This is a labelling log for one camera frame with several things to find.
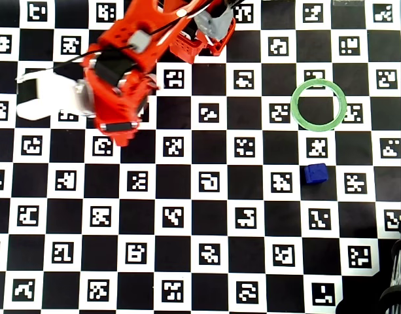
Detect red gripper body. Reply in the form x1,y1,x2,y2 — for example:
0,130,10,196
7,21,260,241
84,56,159,131

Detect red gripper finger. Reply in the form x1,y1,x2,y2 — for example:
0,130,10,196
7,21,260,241
101,121,139,148

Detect blue cube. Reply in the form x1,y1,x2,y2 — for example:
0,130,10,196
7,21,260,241
304,162,328,186

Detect black white marker mat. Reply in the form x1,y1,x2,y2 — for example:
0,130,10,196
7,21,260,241
0,0,401,314

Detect green ring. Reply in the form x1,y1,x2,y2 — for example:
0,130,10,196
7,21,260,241
290,80,348,131

